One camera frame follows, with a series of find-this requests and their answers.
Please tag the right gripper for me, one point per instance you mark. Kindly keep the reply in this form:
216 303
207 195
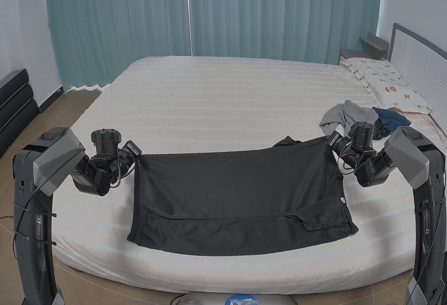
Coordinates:
338 145

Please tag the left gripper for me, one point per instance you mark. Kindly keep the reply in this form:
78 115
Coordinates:
129 158

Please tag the black T-shirt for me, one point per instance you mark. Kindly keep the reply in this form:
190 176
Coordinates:
237 199

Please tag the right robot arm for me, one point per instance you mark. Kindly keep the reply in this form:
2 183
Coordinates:
407 157

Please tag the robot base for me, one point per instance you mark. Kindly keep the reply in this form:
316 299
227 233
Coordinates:
209 299

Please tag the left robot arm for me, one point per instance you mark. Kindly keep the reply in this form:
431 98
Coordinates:
56 160

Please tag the grey garment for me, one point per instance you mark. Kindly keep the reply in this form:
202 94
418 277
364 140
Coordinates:
361 115

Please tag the black shiny garment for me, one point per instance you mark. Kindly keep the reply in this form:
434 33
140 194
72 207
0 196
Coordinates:
380 131

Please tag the dark blue garment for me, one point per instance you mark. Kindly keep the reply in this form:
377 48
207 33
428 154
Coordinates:
393 120

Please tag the white printed pillow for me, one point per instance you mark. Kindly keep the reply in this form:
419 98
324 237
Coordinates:
387 83

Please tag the bed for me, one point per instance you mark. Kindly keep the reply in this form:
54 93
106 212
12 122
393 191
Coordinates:
209 104

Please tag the grey bedside table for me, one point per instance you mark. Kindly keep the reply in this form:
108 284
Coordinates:
375 42

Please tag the black chest of drawers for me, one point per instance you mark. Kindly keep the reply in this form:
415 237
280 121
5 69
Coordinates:
15 104

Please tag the blue-green curtain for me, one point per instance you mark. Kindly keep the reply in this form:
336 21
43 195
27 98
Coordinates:
118 17
279 0

